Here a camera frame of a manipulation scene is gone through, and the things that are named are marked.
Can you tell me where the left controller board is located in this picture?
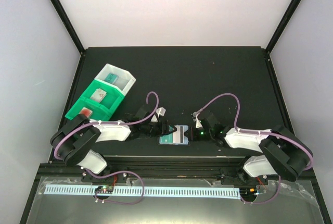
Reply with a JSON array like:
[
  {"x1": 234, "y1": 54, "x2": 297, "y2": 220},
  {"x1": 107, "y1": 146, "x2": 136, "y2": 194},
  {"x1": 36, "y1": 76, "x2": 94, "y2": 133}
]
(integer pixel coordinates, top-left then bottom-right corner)
[{"x1": 95, "y1": 185, "x2": 113, "y2": 195}]

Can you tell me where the white bin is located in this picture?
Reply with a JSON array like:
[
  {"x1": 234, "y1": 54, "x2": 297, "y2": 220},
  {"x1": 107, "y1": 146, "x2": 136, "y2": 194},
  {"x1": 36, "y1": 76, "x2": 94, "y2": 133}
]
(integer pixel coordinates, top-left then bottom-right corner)
[{"x1": 94, "y1": 64, "x2": 136, "y2": 96}]

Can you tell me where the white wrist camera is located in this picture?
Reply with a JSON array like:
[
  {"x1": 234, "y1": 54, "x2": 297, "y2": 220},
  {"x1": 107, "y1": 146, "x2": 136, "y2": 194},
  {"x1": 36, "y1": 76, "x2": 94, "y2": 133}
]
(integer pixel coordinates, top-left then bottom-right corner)
[
  {"x1": 151, "y1": 107, "x2": 166, "y2": 122},
  {"x1": 192, "y1": 111, "x2": 202, "y2": 129}
]

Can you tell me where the black right frame post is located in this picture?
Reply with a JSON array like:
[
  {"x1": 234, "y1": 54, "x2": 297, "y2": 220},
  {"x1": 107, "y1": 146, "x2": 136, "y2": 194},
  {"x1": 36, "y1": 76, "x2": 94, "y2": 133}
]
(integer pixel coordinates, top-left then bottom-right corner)
[{"x1": 265, "y1": 0, "x2": 302, "y2": 54}]

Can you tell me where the black left frame post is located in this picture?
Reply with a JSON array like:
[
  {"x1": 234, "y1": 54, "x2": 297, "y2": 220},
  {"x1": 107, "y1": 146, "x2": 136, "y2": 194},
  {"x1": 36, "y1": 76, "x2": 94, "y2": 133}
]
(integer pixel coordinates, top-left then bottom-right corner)
[{"x1": 50, "y1": 0, "x2": 85, "y2": 54}]

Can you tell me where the green bin middle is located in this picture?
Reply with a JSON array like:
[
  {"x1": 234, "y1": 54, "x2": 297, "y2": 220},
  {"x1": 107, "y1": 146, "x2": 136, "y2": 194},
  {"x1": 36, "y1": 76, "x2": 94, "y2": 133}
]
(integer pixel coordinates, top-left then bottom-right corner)
[{"x1": 81, "y1": 80, "x2": 124, "y2": 114}]

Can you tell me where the red circle card in bin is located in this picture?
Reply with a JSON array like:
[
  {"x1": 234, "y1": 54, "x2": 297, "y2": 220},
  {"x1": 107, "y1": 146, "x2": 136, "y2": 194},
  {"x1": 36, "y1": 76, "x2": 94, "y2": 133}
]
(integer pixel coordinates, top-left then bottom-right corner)
[{"x1": 79, "y1": 107, "x2": 93, "y2": 118}]

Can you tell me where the black frame post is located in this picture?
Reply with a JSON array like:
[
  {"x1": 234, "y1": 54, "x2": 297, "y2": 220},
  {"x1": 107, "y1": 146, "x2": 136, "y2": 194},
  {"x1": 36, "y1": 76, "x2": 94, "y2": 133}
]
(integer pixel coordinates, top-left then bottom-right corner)
[
  {"x1": 50, "y1": 0, "x2": 85, "y2": 54},
  {"x1": 265, "y1": 0, "x2": 302, "y2": 54}
]

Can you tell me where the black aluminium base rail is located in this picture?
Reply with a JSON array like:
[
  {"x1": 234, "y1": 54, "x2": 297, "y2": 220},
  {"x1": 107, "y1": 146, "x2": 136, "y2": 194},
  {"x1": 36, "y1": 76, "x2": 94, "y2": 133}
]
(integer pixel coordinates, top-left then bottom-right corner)
[{"x1": 49, "y1": 156, "x2": 268, "y2": 183}]

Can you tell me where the green bin near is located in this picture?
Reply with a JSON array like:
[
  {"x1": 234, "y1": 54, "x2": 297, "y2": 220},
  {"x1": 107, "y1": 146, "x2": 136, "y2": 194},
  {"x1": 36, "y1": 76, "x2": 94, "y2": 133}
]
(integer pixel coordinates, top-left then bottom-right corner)
[{"x1": 65, "y1": 97, "x2": 111, "y2": 121}]

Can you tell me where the white card in green bin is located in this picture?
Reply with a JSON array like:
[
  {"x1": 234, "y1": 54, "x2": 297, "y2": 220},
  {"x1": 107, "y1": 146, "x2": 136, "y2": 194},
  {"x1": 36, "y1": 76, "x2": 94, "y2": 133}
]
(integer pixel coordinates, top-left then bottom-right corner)
[{"x1": 90, "y1": 89, "x2": 107, "y2": 103}]

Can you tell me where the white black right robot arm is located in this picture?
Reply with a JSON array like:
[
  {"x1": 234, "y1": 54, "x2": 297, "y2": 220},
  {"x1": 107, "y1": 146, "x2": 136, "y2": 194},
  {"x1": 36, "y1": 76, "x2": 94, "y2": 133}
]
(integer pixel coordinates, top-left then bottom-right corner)
[{"x1": 184, "y1": 110, "x2": 313, "y2": 184}]

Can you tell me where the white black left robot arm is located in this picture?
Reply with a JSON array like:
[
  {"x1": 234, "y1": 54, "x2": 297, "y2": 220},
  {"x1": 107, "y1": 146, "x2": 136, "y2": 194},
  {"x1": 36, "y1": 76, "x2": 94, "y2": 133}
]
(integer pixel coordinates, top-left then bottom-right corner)
[{"x1": 50, "y1": 105, "x2": 177, "y2": 182}]

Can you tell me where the controller board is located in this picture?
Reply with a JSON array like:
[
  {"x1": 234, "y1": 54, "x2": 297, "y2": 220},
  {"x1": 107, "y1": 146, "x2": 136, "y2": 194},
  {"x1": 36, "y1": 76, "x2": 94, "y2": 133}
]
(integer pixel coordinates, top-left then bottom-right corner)
[
  {"x1": 95, "y1": 185, "x2": 113, "y2": 195},
  {"x1": 239, "y1": 186, "x2": 263, "y2": 197}
]

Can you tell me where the teal card in white bin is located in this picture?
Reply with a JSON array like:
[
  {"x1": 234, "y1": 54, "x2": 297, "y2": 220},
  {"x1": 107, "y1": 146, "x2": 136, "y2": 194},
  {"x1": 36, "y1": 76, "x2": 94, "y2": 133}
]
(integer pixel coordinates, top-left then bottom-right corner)
[{"x1": 104, "y1": 73, "x2": 118, "y2": 84}]

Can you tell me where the white slotted cable duct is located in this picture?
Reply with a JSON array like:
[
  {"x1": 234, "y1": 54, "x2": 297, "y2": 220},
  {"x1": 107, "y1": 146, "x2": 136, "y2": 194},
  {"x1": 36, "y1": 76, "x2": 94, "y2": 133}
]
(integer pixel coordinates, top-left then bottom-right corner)
[{"x1": 44, "y1": 184, "x2": 240, "y2": 200}]

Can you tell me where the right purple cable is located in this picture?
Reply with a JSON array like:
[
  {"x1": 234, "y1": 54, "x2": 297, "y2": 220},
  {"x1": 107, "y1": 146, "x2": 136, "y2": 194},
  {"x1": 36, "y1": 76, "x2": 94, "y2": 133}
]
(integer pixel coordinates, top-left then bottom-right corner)
[{"x1": 192, "y1": 93, "x2": 314, "y2": 205}]

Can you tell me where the green bin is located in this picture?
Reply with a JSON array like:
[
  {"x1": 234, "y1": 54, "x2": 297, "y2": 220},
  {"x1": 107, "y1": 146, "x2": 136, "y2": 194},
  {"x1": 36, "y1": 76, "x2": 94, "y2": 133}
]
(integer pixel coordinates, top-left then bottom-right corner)
[
  {"x1": 81, "y1": 80, "x2": 124, "y2": 114},
  {"x1": 65, "y1": 97, "x2": 111, "y2": 121}
]

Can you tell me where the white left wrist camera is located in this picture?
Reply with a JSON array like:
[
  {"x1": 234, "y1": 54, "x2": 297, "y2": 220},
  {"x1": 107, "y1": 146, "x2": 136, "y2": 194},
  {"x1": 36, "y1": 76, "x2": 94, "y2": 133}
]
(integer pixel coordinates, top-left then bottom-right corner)
[{"x1": 151, "y1": 107, "x2": 166, "y2": 122}]

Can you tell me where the teal card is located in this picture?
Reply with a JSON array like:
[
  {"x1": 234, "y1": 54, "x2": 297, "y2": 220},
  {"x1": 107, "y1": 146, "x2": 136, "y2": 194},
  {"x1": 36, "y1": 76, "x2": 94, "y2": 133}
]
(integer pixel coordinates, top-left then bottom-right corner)
[
  {"x1": 159, "y1": 133, "x2": 173, "y2": 145},
  {"x1": 104, "y1": 73, "x2": 118, "y2": 84}
]

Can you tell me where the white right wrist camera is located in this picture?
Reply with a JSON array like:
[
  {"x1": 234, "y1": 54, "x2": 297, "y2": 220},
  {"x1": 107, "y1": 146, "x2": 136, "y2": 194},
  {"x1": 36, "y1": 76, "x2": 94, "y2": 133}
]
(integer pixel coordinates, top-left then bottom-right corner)
[{"x1": 192, "y1": 111, "x2": 202, "y2": 129}]

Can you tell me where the right controller board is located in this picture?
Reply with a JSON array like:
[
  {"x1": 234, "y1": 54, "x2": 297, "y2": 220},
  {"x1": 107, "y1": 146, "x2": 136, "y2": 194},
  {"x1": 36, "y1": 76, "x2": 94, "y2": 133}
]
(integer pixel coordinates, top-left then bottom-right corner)
[{"x1": 239, "y1": 186, "x2": 263, "y2": 197}]

